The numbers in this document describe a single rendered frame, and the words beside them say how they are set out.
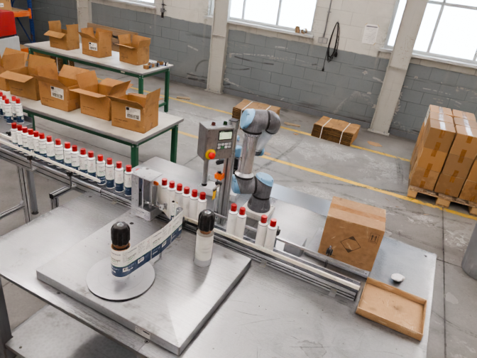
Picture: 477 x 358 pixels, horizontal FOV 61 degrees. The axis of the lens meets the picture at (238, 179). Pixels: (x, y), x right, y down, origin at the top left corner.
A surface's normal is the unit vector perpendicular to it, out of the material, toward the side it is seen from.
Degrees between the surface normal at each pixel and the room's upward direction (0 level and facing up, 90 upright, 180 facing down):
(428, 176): 87
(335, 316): 0
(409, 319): 0
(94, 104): 90
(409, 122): 90
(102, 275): 0
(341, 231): 90
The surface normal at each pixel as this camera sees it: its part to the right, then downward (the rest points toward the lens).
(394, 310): 0.12, -0.88
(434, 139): -0.42, 0.38
